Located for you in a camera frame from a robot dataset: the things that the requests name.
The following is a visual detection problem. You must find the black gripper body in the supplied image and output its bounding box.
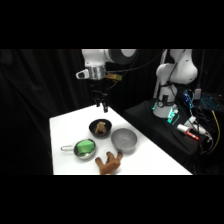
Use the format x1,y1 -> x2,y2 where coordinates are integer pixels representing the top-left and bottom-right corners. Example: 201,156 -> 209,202
90,79 -> 110,103

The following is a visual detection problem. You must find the white cylinder with red tip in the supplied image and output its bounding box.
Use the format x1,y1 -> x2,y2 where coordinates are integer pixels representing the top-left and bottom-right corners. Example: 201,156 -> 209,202
176,123 -> 200,141

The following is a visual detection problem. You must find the yellow cable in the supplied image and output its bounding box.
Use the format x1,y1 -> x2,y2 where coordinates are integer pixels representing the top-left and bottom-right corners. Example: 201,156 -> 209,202
199,109 -> 222,156

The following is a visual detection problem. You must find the black curtain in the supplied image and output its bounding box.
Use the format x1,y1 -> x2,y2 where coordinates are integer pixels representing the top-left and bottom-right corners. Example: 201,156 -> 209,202
0,49 -> 224,176

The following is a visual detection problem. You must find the green sponge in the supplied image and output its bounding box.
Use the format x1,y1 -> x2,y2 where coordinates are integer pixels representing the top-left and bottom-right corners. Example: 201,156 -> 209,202
73,139 -> 96,155

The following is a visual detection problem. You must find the black robot stand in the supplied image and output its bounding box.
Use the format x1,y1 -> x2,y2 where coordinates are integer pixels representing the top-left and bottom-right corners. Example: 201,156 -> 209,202
122,98 -> 203,165

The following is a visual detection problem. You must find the silver pan with handle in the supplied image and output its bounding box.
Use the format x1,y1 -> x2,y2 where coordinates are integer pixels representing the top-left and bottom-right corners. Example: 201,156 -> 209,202
60,138 -> 98,161

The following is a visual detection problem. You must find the black bowl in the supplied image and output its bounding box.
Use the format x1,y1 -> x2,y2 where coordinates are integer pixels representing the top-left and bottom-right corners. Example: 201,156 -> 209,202
88,118 -> 115,139

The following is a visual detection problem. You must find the green lit control box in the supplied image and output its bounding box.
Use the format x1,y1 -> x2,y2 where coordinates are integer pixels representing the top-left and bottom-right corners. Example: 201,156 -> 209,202
166,107 -> 180,125

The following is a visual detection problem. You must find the grey metal bowl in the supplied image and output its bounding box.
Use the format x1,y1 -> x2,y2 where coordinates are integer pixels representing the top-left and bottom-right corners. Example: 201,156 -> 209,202
110,127 -> 139,155

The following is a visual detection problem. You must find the small brown plush toy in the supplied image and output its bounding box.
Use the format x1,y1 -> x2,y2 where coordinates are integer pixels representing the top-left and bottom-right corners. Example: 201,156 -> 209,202
94,121 -> 108,135

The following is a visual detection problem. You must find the brown plush deer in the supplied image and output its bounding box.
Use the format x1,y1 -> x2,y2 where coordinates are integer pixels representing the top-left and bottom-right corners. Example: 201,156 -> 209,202
94,151 -> 124,176

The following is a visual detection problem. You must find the blue cable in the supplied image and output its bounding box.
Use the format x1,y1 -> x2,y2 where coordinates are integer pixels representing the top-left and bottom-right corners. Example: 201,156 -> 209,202
181,88 -> 196,110

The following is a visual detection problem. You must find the gold wrist camera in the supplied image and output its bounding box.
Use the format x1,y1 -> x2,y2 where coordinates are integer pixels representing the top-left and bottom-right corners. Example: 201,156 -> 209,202
105,73 -> 123,82

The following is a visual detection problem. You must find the blue lit keyboard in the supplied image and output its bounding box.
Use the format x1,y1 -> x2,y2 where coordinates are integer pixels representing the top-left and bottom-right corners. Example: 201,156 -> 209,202
199,92 -> 224,112

